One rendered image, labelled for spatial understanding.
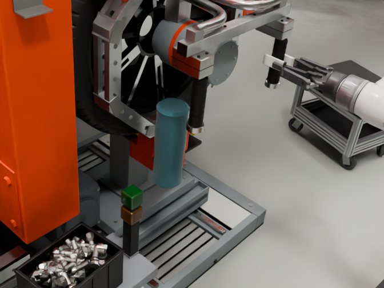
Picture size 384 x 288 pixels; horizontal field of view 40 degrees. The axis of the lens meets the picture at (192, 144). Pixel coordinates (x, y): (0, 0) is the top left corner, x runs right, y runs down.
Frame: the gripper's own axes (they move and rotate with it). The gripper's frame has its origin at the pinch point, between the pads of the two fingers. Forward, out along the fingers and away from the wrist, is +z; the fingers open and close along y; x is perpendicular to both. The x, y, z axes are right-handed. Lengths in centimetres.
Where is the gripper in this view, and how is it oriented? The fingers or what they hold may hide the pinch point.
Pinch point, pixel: (278, 60)
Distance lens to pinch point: 152.5
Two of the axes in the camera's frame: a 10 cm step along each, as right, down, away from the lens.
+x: 0.9, -8.1, -5.8
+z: -7.5, -4.4, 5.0
